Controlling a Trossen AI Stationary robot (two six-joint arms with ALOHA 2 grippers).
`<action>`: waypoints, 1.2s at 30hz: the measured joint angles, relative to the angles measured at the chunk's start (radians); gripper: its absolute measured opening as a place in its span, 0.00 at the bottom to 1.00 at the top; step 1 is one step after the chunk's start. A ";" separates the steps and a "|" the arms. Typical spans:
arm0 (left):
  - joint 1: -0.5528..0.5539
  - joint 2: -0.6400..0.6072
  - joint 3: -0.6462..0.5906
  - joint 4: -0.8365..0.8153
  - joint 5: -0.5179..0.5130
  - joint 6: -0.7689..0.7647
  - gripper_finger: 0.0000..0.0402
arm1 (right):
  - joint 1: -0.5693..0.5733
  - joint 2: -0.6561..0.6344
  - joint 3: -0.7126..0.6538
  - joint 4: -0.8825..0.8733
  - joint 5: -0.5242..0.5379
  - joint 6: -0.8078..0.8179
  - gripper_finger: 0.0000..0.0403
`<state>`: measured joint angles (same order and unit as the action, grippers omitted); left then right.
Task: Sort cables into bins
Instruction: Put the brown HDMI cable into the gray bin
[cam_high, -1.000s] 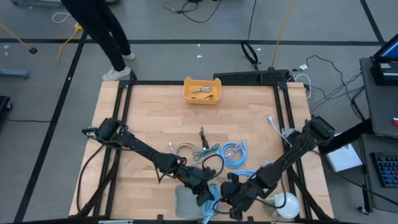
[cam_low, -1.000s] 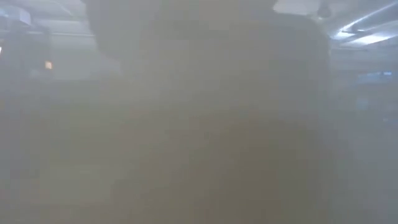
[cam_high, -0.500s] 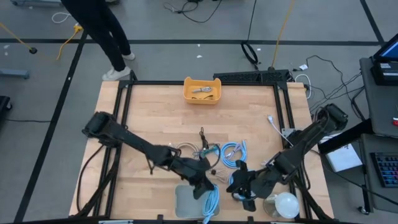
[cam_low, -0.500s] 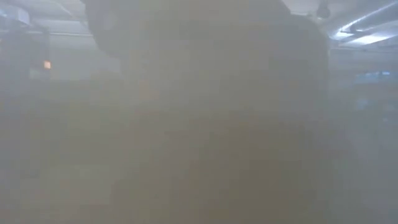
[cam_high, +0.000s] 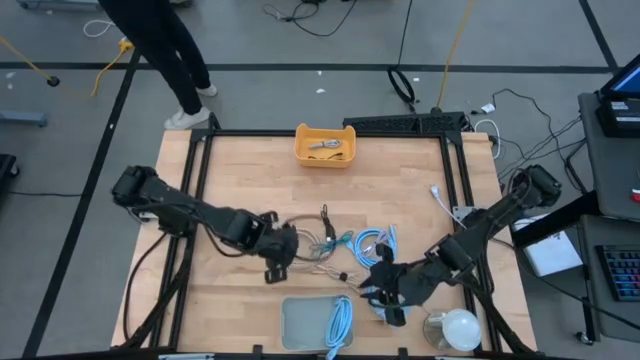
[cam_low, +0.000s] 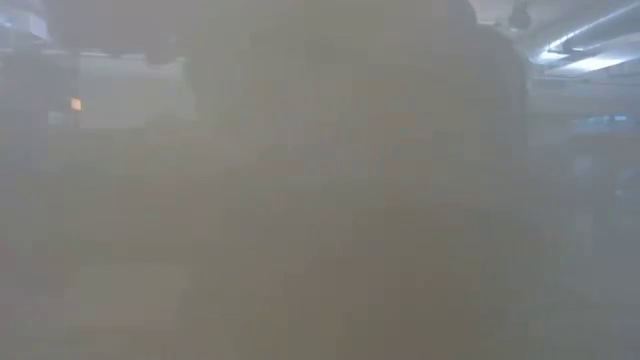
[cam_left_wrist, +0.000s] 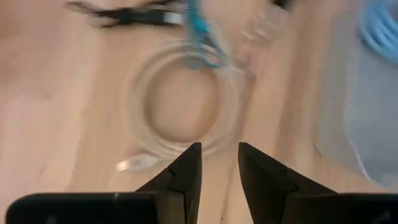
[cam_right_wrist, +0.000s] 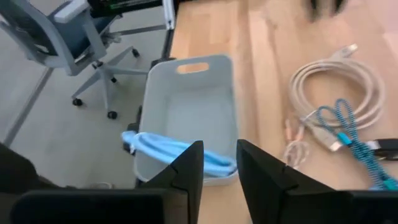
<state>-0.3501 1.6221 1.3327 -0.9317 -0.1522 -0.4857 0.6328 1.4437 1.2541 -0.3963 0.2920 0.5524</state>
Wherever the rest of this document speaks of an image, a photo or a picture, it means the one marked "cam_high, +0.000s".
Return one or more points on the black aluminium table frame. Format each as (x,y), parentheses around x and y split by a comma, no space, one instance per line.
(250,133)

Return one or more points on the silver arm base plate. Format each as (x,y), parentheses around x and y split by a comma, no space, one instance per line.
(145,217)
(462,212)

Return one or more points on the white box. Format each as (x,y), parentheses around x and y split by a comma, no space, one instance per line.
(550,255)

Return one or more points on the grey desk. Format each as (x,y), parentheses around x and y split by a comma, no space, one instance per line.
(615,170)

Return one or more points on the black metal bar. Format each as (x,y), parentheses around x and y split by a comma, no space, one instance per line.
(555,222)

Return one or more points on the yellow plastic bin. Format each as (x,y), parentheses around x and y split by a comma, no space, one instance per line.
(305,135)

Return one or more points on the white adapter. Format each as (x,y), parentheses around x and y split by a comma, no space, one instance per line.
(488,107)

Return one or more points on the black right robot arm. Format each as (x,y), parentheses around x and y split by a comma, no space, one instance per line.
(480,230)

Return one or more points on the grey metal bar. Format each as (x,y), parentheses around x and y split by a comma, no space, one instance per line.
(22,119)

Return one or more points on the white dome lamp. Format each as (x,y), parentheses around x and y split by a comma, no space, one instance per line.
(462,330)

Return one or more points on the laptop screen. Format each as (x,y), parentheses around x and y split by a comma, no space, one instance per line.
(627,82)

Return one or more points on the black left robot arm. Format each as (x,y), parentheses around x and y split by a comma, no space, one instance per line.
(200,212)

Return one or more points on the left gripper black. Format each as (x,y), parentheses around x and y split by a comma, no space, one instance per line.
(280,247)

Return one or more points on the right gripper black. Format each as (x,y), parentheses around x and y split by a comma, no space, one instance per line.
(410,282)

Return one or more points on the black equipment base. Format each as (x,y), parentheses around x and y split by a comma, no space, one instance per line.
(6,170)

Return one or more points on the backlit black keyboard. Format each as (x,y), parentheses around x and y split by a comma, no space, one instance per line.
(622,272)

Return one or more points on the grey plastic bin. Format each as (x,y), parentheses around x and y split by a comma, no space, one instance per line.
(305,325)

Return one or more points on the person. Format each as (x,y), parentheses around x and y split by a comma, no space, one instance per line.
(165,50)

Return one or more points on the red object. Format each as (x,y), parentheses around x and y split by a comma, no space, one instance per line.
(636,196)

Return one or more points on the black device with label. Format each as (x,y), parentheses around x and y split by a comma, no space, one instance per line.
(620,125)

